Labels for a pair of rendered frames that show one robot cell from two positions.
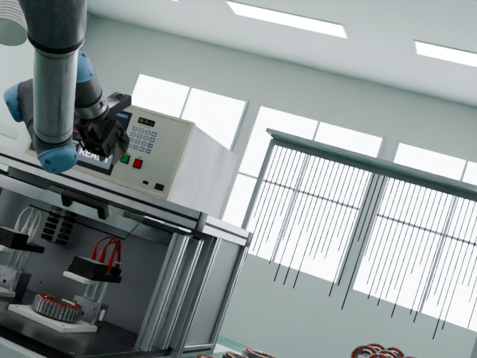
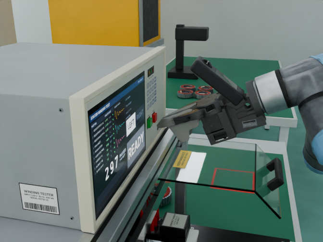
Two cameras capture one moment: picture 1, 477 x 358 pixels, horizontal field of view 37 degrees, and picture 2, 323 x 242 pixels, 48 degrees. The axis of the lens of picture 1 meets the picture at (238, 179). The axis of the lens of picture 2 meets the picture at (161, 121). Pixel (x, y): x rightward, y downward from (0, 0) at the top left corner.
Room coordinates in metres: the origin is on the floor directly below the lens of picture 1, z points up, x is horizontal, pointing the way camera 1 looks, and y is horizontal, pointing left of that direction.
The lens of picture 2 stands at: (1.82, 0.99, 1.45)
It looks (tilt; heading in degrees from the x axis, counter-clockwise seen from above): 20 degrees down; 264
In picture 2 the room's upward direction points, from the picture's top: straight up
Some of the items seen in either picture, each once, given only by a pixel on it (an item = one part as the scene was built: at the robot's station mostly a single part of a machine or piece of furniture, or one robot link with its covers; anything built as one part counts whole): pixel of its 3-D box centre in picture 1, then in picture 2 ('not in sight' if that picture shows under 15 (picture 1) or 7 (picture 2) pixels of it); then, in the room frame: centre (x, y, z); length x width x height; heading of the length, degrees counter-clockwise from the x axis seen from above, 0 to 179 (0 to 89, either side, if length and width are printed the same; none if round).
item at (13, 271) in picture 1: (11, 278); not in sight; (1.86, 0.47, 0.80); 0.07 x 0.05 x 0.06; 70
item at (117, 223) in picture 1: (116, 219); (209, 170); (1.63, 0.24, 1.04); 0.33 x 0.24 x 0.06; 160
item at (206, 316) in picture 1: (210, 297); not in sight; (1.95, -0.03, 0.91); 0.28 x 0.03 x 0.32; 160
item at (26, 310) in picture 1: (54, 318); not in sight; (1.64, 0.30, 0.78); 0.15 x 0.15 x 0.01; 70
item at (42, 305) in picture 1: (57, 307); not in sight; (1.64, 0.30, 0.80); 0.11 x 0.11 x 0.04
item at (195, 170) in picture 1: (138, 154); (46, 109); (1.98, 0.29, 1.22); 0.44 x 0.39 x 0.20; 70
